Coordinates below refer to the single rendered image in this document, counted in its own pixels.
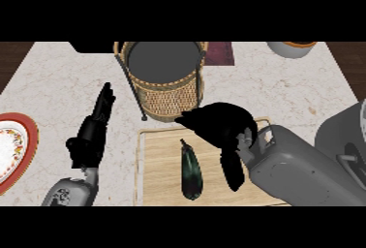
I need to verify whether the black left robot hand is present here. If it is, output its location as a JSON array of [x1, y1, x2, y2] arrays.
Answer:
[[65, 81, 116, 170]]

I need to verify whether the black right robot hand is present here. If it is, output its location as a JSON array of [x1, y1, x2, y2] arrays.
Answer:
[[172, 102, 260, 193]]

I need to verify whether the dark purple eggplant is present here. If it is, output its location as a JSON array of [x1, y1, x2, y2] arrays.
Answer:
[[178, 139, 205, 202]]

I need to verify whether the pale wooden tray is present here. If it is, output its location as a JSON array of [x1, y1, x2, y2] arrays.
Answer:
[[133, 115, 292, 207]]

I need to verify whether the wicker tiered basket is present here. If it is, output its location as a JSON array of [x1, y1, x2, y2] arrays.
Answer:
[[113, 42, 209, 124]]

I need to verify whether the white plate with red rim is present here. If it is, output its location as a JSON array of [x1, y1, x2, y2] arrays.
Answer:
[[0, 111, 40, 196]]

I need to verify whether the dark red placemat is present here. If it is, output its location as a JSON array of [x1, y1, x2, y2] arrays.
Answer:
[[203, 42, 237, 67]]

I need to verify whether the black appliance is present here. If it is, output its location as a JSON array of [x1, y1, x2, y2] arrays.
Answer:
[[68, 42, 119, 54]]

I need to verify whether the white bowl with orange rim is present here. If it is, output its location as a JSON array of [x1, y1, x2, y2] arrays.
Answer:
[[264, 42, 319, 60]]

